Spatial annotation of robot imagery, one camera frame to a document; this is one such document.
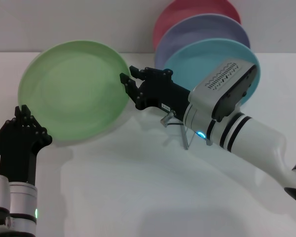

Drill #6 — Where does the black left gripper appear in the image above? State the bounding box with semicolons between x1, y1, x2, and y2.
0;105;52;186

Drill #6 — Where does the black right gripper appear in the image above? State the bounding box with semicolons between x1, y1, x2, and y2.
119;65;191;121

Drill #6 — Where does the green plastic plate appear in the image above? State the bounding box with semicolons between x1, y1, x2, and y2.
18;40;131;142

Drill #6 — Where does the cyan plastic plate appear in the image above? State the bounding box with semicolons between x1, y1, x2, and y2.
162;37;261;106

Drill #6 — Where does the purple plastic plate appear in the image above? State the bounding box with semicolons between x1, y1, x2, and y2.
154;14;251;68

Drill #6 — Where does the red plastic plate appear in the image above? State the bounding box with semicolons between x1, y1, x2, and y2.
152;0;242;50

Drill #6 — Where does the silver right wrist connector plug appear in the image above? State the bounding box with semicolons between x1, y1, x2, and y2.
160;110;177;127

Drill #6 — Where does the chrome wire plate rack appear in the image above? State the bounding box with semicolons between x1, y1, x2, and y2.
179;120;213;151

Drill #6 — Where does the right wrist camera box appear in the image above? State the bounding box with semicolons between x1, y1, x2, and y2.
188;57;259;123

